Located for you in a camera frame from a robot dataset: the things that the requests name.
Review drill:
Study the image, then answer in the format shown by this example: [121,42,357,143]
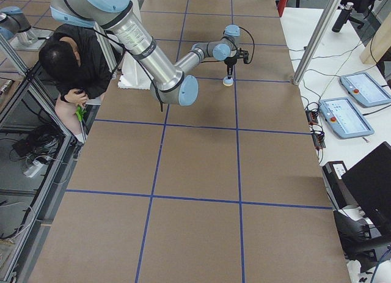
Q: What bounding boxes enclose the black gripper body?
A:
[224,54,238,67]

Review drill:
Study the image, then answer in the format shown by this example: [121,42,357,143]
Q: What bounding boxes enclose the blue call bell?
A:
[222,76,234,87]

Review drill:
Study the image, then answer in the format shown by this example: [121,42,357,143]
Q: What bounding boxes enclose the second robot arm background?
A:
[1,6,46,51]

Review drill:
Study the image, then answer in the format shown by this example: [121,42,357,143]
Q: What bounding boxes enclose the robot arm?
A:
[51,0,240,106]

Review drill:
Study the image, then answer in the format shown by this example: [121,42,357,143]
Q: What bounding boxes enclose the red cylinder bottle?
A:
[277,0,288,18]

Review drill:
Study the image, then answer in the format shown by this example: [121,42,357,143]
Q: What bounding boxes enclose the near teach pendant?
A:
[319,97,375,139]

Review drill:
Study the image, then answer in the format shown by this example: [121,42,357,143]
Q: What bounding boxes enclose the teach pendant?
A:
[340,72,390,108]
[319,97,375,139]

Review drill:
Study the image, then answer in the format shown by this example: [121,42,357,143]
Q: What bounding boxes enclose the black water bottle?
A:
[332,2,354,32]

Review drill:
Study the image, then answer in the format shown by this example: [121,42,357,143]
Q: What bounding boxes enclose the far teach pendant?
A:
[340,72,390,108]

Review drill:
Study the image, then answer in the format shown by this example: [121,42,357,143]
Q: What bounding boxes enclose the seated person in black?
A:
[38,24,112,143]

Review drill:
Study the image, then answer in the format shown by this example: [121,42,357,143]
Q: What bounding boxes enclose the black power box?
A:
[322,161,354,209]

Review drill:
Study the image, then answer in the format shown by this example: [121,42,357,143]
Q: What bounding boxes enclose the black laptop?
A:
[342,141,390,235]

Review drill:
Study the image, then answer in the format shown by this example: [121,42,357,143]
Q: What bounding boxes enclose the white power strip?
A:
[23,160,43,178]

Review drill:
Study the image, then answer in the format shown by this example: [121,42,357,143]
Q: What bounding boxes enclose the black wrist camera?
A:
[237,48,249,65]

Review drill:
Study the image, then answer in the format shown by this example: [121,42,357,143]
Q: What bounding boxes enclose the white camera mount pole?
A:
[118,0,151,90]

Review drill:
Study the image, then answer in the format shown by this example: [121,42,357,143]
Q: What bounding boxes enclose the aluminium frame post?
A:
[292,0,341,86]

